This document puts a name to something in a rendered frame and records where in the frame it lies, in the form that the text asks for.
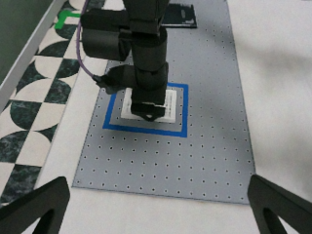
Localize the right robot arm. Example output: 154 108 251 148
80 0 171 72

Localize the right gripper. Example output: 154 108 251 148
96 61 169 122

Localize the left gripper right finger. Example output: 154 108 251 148
247 175 312 234

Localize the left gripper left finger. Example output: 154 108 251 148
0 175 71 234

